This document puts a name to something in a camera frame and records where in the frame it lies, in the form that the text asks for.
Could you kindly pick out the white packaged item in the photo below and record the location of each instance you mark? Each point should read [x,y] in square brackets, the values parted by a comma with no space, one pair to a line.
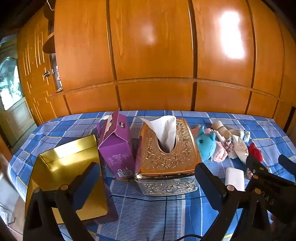
[239,149]

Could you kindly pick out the red sock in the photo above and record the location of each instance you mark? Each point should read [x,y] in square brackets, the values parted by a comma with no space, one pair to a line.
[255,152]

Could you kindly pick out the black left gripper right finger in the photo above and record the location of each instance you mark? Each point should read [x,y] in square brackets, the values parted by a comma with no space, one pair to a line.
[253,223]

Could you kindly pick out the ornate gold tissue box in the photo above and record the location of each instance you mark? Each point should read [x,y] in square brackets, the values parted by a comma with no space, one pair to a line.
[159,173]

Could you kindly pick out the white foam sponge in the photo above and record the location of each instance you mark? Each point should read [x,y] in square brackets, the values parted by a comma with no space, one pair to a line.
[235,177]

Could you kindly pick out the blue plush toy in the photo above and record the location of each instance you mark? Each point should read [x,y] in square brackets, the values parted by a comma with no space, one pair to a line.
[206,141]

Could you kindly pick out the silver door handle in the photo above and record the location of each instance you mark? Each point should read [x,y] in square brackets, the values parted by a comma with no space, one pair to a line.
[48,73]

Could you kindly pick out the white tissue paper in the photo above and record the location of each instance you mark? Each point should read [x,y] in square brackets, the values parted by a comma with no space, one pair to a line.
[165,130]

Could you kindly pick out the wooden door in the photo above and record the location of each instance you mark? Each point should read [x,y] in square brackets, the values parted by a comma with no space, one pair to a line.
[16,120]

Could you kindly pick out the gold metal tray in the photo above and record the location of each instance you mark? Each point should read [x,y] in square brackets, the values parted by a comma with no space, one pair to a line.
[61,165]

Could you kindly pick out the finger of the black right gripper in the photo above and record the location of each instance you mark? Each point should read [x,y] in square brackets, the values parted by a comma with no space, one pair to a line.
[289,165]
[255,166]

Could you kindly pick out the purple cardboard carton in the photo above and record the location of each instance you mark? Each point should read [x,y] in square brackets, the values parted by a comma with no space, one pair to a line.
[115,146]

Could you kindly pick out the pink washcloth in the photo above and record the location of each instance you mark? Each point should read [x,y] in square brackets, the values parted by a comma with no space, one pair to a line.
[220,153]

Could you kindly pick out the wooden wardrobe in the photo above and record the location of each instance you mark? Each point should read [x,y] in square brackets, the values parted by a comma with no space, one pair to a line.
[219,56]

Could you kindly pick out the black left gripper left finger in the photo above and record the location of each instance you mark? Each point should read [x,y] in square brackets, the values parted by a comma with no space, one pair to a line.
[40,222]

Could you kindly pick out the blue plaid bedsheet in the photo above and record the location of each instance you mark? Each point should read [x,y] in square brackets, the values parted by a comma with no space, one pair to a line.
[135,216]

